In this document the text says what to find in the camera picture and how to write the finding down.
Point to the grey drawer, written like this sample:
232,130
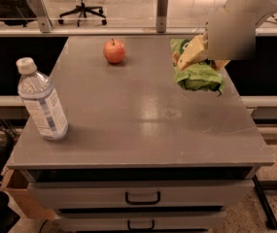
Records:
135,222
95,195

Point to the cardboard box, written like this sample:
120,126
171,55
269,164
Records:
16,185

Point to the black office chair left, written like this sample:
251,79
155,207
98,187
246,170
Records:
16,12

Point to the black table leg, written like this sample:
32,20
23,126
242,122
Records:
271,221

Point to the green rice chip bag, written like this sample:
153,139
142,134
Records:
199,76

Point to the clear plastic water bottle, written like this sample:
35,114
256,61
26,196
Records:
40,98

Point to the red apple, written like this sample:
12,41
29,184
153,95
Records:
114,51

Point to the grey railing post left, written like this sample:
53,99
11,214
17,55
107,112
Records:
41,13

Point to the grey railing post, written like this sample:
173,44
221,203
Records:
41,13
161,15

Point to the grey lower drawer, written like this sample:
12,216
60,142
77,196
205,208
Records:
135,222

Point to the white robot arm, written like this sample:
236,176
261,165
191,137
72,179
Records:
262,9

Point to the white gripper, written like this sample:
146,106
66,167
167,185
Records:
192,52

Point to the grey upper drawer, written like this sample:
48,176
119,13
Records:
95,195

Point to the grey railing post middle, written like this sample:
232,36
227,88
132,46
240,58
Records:
161,15

